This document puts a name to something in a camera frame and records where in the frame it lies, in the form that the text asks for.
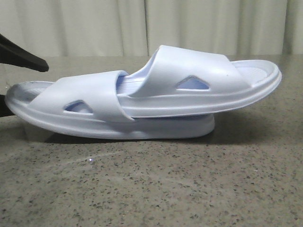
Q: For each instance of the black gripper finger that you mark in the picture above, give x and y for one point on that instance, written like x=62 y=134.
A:
x=12 y=54

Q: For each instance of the beige background curtain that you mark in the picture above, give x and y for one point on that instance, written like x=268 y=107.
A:
x=139 y=27

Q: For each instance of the light blue slipper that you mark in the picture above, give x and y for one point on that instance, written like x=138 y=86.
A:
x=87 y=106
x=178 y=82

